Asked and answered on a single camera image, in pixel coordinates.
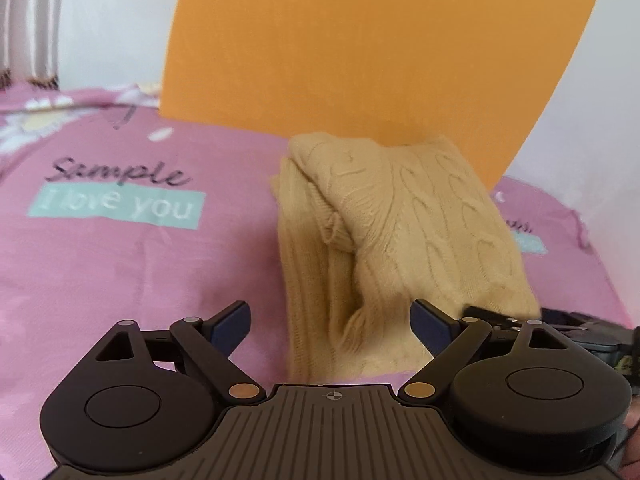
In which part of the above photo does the mustard cable knit cardigan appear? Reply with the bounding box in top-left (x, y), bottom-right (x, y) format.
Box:
top-left (272, 133), bottom-right (540, 384)

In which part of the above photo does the beige patterned curtain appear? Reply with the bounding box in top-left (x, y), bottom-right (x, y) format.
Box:
top-left (1, 0), bottom-right (62, 89)

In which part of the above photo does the pink floral bed sheet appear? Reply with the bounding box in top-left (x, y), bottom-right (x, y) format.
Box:
top-left (1, 93), bottom-right (632, 479)

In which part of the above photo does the orange board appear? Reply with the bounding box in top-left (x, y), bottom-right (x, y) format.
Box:
top-left (160, 0), bottom-right (596, 186)

